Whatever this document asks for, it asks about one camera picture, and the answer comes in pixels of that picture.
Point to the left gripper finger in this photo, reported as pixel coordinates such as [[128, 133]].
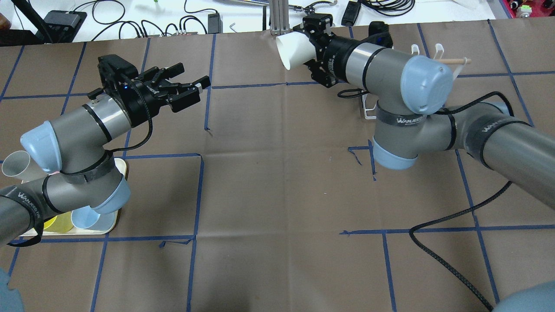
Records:
[[199, 85]]

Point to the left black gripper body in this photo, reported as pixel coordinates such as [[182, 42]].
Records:
[[141, 105]]

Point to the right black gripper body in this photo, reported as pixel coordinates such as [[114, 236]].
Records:
[[337, 53]]

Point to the white ikea cup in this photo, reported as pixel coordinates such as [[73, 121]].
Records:
[[295, 49]]

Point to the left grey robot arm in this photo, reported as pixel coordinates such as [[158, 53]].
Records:
[[71, 148]]

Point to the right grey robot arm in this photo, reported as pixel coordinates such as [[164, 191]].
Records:
[[411, 118]]

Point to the blue cup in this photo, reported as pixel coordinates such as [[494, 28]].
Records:
[[88, 219]]

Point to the grey cup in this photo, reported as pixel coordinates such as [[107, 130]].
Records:
[[20, 165]]

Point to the yellow cup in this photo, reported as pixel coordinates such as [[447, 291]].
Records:
[[59, 224]]

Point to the black power adapter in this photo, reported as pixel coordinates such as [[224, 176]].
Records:
[[351, 13]]

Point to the metal grabber tool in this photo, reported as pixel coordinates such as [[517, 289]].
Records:
[[310, 8]]

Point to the cream plastic tray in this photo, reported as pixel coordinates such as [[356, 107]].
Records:
[[76, 231]]

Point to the black usb hub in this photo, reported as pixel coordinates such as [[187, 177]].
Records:
[[59, 20]]

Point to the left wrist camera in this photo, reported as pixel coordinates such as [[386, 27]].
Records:
[[114, 71]]

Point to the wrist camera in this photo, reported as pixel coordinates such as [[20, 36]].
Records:
[[114, 71], [379, 34]]

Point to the white wire cup rack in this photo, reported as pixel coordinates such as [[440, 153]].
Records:
[[410, 84]]

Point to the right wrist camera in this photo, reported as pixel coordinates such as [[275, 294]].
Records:
[[379, 34]]

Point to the aluminium frame post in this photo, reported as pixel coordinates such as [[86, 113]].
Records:
[[279, 16]]

